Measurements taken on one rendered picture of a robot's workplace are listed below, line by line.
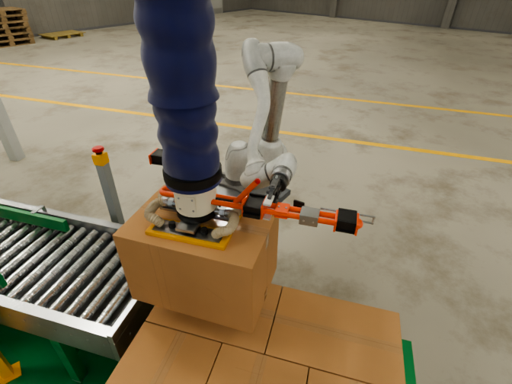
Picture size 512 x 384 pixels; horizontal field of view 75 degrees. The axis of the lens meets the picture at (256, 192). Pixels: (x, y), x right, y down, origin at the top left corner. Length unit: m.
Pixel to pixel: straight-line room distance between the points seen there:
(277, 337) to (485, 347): 1.50
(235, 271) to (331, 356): 0.65
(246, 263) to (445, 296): 1.93
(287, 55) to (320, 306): 1.26
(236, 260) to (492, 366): 1.86
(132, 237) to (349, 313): 1.10
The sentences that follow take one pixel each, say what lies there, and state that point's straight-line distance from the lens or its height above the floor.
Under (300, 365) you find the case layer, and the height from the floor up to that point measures 0.54.
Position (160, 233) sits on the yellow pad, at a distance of 1.39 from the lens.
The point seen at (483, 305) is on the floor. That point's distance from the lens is 2.98.
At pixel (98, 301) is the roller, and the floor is 0.54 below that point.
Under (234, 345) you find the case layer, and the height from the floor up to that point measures 0.54.
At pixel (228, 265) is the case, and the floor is 1.06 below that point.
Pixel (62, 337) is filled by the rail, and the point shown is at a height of 0.46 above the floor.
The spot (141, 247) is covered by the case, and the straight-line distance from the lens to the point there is 1.42.
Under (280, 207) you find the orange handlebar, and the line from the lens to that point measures 1.27.
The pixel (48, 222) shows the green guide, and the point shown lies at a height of 0.61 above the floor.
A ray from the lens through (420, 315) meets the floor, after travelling 2.69.
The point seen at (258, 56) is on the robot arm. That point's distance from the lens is 1.68.
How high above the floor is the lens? 1.97
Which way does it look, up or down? 34 degrees down
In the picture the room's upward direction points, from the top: 1 degrees clockwise
